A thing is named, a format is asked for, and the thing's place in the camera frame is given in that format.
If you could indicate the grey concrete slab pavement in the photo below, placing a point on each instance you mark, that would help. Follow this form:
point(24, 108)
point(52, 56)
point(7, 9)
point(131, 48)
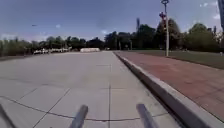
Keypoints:
point(73, 73)

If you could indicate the row of trees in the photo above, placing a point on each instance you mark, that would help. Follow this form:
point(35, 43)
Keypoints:
point(146, 38)

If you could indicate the tall distant tower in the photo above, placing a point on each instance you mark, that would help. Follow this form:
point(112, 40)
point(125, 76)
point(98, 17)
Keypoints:
point(137, 23)

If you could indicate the grey stone kerb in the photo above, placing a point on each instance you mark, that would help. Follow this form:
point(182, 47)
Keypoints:
point(160, 90)

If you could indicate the robot's own part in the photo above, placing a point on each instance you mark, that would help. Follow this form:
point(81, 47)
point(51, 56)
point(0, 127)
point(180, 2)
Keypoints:
point(79, 116)
point(146, 116)

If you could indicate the row of parked vehicles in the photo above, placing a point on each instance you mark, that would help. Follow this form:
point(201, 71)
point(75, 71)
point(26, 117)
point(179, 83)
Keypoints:
point(50, 50)

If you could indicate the tall lamp pole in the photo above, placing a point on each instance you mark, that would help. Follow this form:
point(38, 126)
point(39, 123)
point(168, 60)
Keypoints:
point(166, 30)

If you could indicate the red brick path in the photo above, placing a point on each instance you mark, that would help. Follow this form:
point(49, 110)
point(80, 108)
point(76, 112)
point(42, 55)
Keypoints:
point(186, 73)

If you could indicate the green grass lawn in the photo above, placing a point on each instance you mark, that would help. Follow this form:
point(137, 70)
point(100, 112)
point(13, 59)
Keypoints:
point(200, 57)

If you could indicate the pale low wall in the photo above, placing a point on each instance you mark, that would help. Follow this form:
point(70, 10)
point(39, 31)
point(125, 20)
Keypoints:
point(89, 50)

